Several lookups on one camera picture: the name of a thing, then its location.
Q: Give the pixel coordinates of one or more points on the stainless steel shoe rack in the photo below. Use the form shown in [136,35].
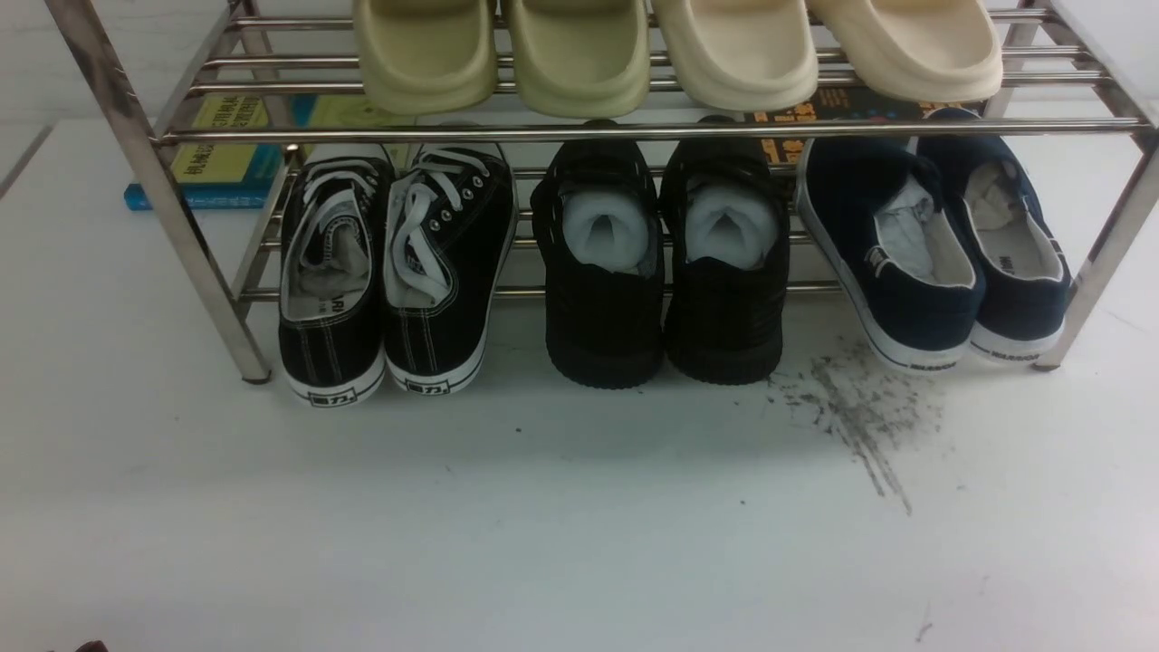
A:
[1057,83]

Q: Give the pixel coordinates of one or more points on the black canvas sneaker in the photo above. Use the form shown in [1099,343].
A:
[330,333]
[451,222]

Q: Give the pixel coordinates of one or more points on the black shoe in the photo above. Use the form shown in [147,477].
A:
[730,258]
[595,221]

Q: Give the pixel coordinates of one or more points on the black shoe left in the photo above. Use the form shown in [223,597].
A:
[595,221]

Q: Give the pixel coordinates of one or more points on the yellow blue book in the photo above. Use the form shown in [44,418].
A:
[239,175]

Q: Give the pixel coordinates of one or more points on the green slipper far left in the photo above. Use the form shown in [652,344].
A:
[426,57]

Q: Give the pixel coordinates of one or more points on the black canvas sneaker right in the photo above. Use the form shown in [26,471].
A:
[451,222]

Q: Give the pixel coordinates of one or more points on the black canvas sneaker left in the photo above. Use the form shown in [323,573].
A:
[330,333]

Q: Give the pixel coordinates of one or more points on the green slipper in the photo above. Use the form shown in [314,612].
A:
[426,57]
[580,59]

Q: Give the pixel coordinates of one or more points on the cream slipper far right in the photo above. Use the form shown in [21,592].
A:
[934,51]

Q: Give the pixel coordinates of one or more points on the cream slipper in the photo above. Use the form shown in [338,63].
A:
[934,51]
[742,56]

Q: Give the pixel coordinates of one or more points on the black orange book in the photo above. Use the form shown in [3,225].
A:
[828,104]

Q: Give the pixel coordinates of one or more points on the navy slip-on shoe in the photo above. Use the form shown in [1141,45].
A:
[880,214]
[991,202]

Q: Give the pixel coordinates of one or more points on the black shoe right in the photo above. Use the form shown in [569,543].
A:
[730,258]

